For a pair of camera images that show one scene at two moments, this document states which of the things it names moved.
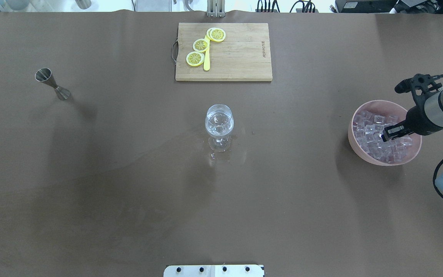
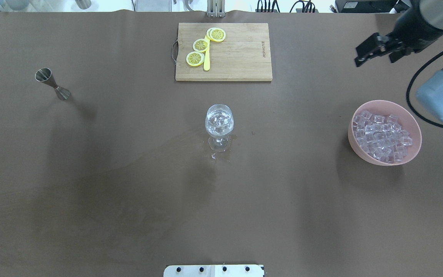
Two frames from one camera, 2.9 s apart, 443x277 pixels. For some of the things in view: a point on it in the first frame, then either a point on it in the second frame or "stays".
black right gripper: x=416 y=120 to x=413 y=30
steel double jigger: x=44 y=74 stays
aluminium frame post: x=216 y=8 stays
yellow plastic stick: x=206 y=64 stays
